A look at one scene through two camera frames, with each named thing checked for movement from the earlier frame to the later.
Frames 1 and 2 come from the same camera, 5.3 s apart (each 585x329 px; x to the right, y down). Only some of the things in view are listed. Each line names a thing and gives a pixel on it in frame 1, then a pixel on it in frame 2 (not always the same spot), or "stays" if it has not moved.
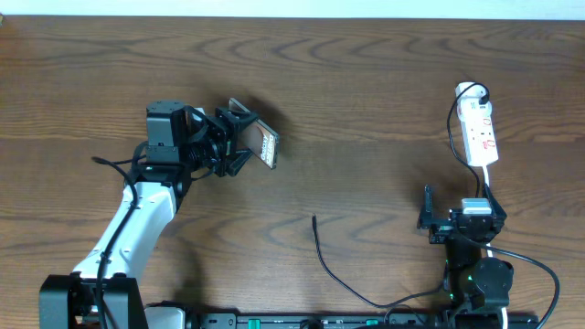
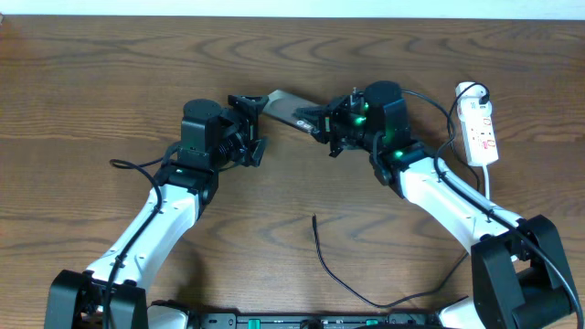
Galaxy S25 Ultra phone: x=257 y=136 -> x=282 y=105
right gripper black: x=442 y=228 -> x=326 y=118
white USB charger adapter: x=469 y=107 stays
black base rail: x=361 y=321 stays
